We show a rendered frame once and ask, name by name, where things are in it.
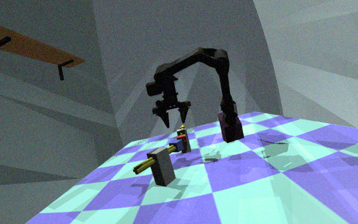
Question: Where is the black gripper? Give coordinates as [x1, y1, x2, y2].
[152, 90, 191, 128]

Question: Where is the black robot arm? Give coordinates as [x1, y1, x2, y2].
[146, 47, 238, 124]

